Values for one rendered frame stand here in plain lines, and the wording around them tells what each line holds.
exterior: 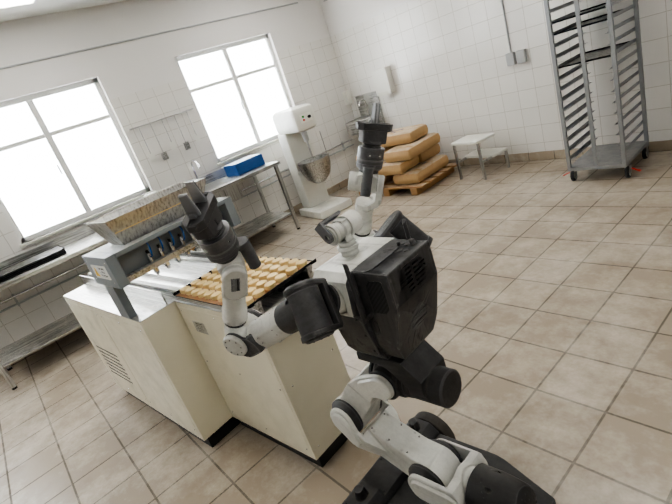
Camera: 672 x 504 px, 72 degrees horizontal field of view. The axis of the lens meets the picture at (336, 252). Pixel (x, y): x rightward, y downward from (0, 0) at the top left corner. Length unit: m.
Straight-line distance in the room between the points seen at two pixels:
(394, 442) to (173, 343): 1.24
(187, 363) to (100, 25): 4.25
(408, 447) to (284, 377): 0.58
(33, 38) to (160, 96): 1.27
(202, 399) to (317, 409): 0.72
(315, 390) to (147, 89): 4.50
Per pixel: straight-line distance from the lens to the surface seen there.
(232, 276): 1.19
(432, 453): 1.72
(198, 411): 2.63
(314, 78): 7.06
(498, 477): 1.62
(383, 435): 1.76
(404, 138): 5.75
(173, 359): 2.49
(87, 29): 5.91
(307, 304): 1.16
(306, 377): 2.07
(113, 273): 2.31
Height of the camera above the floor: 1.59
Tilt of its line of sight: 20 degrees down
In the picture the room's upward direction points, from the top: 19 degrees counter-clockwise
